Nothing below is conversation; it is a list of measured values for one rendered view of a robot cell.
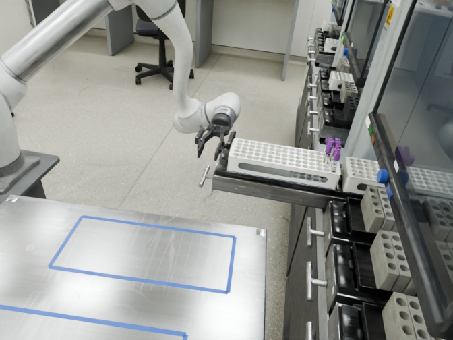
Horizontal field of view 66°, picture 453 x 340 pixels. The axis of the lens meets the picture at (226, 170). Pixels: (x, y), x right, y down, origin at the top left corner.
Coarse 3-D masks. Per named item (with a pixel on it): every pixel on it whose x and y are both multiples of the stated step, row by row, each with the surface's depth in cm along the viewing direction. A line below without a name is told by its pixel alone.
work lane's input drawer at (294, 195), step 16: (224, 160) 100; (208, 176) 104; (224, 176) 96; (240, 176) 95; (256, 176) 95; (240, 192) 97; (256, 192) 96; (272, 192) 95; (288, 192) 94; (304, 192) 93; (320, 192) 93; (336, 192) 92; (320, 208) 95
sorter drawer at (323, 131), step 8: (328, 112) 131; (320, 120) 134; (328, 120) 126; (312, 128) 133; (320, 128) 130; (328, 128) 125; (336, 128) 124; (344, 128) 124; (320, 136) 127; (328, 136) 127; (336, 136) 126; (344, 136) 126
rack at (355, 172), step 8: (344, 160) 97; (352, 160) 98; (360, 160) 97; (368, 160) 97; (344, 168) 96; (352, 168) 93; (360, 168) 94; (368, 168) 94; (376, 168) 95; (344, 176) 94; (352, 176) 90; (360, 176) 92; (368, 176) 91; (376, 176) 93; (344, 184) 92; (352, 184) 91; (360, 184) 97; (368, 184) 98; (376, 184) 90; (360, 192) 92
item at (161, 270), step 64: (0, 256) 67; (64, 256) 68; (128, 256) 69; (192, 256) 71; (256, 256) 72; (0, 320) 57; (64, 320) 58; (128, 320) 59; (192, 320) 60; (256, 320) 60
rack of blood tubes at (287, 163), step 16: (240, 144) 100; (256, 144) 99; (272, 144) 100; (240, 160) 93; (256, 160) 93; (272, 160) 94; (288, 160) 94; (304, 160) 95; (320, 160) 95; (272, 176) 94; (288, 176) 98; (304, 176) 95; (320, 176) 96; (336, 176) 91
